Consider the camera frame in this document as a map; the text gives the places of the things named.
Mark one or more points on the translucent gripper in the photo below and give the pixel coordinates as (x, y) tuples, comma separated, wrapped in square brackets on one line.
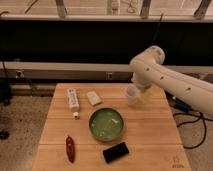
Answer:
[(143, 93)]

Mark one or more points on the white toothpaste tube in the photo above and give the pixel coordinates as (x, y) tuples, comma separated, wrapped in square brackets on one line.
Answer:
[(73, 102)]

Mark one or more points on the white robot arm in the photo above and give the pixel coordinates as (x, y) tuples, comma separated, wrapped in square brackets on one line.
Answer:
[(147, 68)]

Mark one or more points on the green ceramic bowl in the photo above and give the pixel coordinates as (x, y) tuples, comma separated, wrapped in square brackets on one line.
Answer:
[(106, 124)]

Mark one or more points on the clear plastic cup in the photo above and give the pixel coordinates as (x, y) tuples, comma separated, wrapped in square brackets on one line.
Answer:
[(132, 94)]

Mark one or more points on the blue power adapter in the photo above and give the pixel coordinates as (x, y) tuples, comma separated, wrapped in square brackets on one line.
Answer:
[(180, 105)]

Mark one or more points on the black smartphone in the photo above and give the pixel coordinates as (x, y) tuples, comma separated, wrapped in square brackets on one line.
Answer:
[(115, 152)]

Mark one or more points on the red chili pepper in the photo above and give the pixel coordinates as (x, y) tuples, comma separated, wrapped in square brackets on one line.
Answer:
[(70, 149)]

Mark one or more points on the black object at left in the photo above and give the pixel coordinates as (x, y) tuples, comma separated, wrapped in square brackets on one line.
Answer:
[(5, 92)]

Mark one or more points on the grey metal rail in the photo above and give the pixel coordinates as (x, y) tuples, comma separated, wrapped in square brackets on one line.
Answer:
[(66, 71)]

